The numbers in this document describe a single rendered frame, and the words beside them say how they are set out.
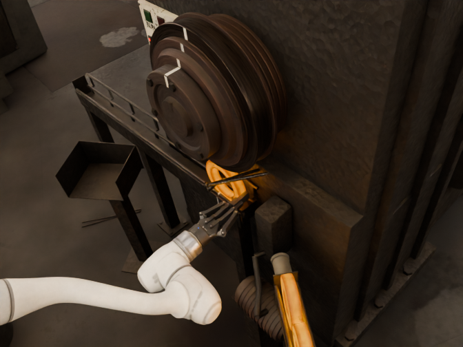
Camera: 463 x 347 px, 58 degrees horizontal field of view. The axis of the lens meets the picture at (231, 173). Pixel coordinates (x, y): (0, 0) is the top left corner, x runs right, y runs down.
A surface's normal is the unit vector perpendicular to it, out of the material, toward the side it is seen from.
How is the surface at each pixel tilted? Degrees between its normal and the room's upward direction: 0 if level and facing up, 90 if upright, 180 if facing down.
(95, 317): 1
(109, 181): 5
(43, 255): 0
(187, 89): 28
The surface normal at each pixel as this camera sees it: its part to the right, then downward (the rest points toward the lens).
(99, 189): -0.19, -0.69
